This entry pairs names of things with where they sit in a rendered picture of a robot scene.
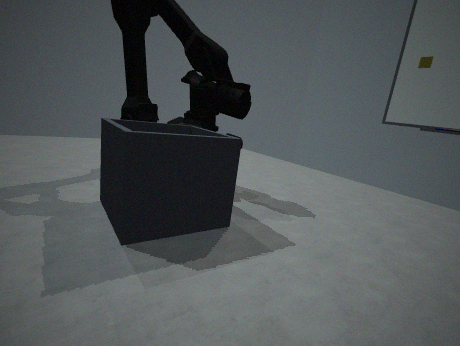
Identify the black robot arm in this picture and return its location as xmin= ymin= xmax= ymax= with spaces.
xmin=111 ymin=0 xmax=251 ymax=123

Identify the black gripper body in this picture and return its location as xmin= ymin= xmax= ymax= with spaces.
xmin=167 ymin=107 xmax=241 ymax=139

